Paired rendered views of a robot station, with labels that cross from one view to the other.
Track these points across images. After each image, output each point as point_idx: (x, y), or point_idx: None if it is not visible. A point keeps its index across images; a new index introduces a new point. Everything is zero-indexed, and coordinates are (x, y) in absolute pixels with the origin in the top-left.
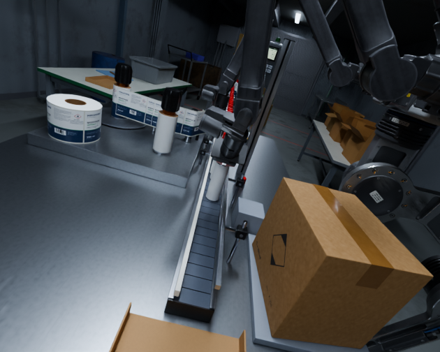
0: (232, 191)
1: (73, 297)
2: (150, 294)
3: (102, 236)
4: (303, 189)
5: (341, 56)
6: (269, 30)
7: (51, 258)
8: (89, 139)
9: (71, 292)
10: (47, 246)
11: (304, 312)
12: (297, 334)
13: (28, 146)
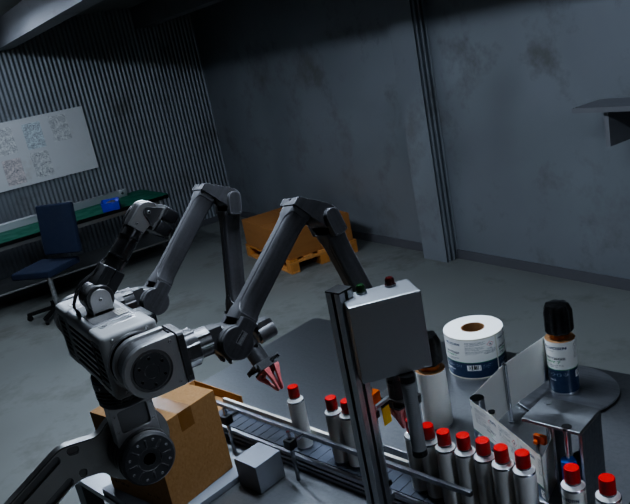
0: (331, 496)
1: (269, 390)
2: None
3: (309, 397)
4: (190, 393)
5: (228, 311)
6: (224, 266)
7: (303, 382)
8: (451, 368)
9: (273, 389)
10: (314, 380)
11: None
12: None
13: None
